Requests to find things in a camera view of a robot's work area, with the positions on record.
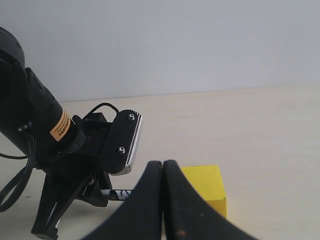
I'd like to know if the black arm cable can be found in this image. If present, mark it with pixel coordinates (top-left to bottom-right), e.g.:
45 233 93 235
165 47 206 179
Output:
0 102 120 213

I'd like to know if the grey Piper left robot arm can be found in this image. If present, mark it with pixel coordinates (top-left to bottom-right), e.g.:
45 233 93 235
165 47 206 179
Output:
0 28 111 240

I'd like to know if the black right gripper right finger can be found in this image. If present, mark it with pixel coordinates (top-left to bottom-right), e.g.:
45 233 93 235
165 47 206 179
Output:
162 160 255 240

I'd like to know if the black and white marker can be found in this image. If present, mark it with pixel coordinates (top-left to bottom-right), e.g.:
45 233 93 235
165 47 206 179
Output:
101 189 132 201

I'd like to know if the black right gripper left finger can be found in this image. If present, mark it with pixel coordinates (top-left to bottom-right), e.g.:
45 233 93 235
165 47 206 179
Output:
83 161 163 240

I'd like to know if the yellow cube block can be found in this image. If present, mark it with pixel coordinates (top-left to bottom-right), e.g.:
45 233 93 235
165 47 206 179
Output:
181 165 228 218

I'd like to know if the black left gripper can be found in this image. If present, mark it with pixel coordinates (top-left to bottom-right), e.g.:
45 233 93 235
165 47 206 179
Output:
31 112 112 238

